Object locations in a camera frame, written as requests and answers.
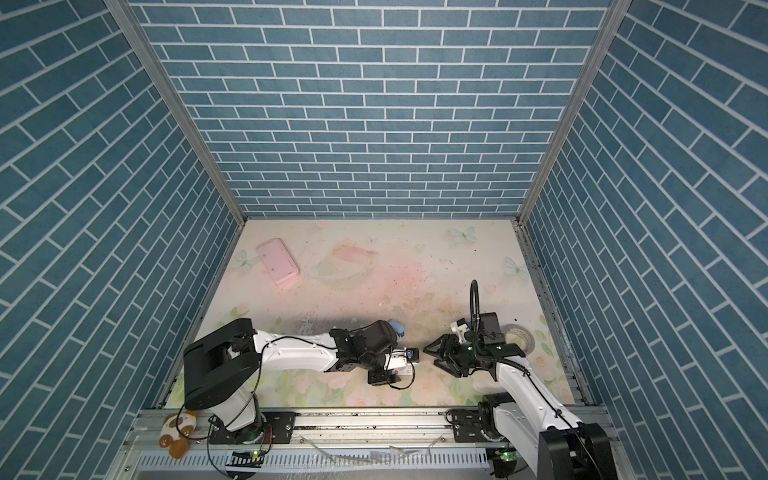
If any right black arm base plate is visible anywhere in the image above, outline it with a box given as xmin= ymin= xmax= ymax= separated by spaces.
xmin=444 ymin=408 xmax=498 ymax=443

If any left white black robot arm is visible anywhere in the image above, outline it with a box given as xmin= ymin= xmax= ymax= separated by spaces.
xmin=183 ymin=318 xmax=419 ymax=432

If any brown white plush toy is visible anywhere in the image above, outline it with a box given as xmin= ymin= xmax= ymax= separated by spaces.
xmin=158 ymin=409 xmax=197 ymax=460

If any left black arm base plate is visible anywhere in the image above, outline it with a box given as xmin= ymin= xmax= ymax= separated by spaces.
xmin=208 ymin=410 xmax=297 ymax=446

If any white perforated cable duct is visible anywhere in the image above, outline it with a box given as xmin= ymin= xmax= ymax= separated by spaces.
xmin=137 ymin=447 xmax=490 ymax=473

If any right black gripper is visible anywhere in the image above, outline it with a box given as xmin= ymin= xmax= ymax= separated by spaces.
xmin=423 ymin=332 xmax=485 ymax=376

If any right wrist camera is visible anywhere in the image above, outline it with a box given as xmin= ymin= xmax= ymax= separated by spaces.
xmin=450 ymin=319 xmax=474 ymax=344

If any aluminium front rail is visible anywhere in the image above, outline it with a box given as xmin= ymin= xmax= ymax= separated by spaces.
xmin=106 ymin=407 xmax=494 ymax=479

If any clear tape roll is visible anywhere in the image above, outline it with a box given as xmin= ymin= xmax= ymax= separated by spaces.
xmin=503 ymin=324 xmax=536 ymax=355

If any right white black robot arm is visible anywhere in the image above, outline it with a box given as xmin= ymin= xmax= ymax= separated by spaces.
xmin=422 ymin=281 xmax=618 ymax=479

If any light blue stapler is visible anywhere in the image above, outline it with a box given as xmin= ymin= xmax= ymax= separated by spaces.
xmin=388 ymin=320 xmax=405 ymax=338

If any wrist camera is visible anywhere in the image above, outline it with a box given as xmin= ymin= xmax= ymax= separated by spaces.
xmin=384 ymin=348 xmax=419 ymax=376
xmin=450 ymin=319 xmax=474 ymax=344

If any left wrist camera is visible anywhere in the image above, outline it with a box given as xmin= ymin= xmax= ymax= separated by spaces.
xmin=384 ymin=348 xmax=419 ymax=376

